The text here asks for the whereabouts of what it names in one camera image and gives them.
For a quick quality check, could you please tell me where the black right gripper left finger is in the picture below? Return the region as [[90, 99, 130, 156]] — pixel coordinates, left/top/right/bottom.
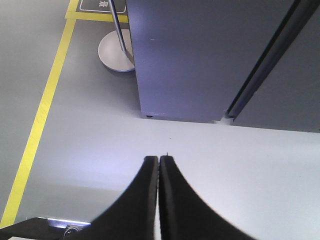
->
[[74, 156, 159, 240]]

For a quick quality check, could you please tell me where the fridge door with white liner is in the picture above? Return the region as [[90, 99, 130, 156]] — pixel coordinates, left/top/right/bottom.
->
[[126, 0, 293, 122]]

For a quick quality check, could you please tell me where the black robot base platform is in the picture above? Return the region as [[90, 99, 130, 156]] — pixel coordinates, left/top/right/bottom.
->
[[0, 217, 91, 240]]

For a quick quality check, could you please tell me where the dark grey fridge body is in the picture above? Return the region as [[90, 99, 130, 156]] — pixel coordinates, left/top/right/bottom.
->
[[227, 0, 320, 133]]

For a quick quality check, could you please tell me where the silver sign stand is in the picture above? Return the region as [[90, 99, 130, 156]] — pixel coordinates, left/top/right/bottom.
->
[[97, 0, 135, 73]]

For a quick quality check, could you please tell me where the yellow floor tape line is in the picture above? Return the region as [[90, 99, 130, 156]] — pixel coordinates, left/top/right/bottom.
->
[[0, 0, 130, 229]]

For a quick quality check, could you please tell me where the dark floor label sign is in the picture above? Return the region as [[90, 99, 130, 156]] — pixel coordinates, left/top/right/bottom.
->
[[78, 0, 127, 14]]

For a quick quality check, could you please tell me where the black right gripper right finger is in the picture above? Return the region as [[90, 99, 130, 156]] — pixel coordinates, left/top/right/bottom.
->
[[158, 155, 253, 240]]

